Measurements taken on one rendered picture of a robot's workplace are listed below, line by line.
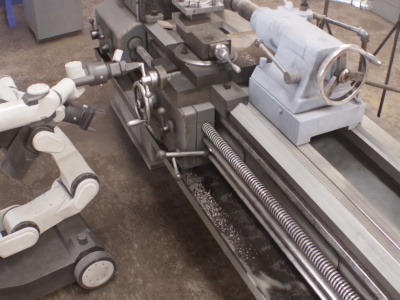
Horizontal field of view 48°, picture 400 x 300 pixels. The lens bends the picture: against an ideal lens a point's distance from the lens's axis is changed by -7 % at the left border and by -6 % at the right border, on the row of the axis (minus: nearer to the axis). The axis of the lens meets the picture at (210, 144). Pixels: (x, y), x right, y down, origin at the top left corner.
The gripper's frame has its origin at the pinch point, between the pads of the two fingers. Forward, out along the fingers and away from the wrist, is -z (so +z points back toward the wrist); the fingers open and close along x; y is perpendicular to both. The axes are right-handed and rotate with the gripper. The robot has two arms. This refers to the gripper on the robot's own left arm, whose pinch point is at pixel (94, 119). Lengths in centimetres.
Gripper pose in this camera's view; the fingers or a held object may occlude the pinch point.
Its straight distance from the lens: 233.5
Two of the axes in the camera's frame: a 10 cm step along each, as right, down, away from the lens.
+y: -5.4, -5.6, 6.3
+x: 5.2, -8.1, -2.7
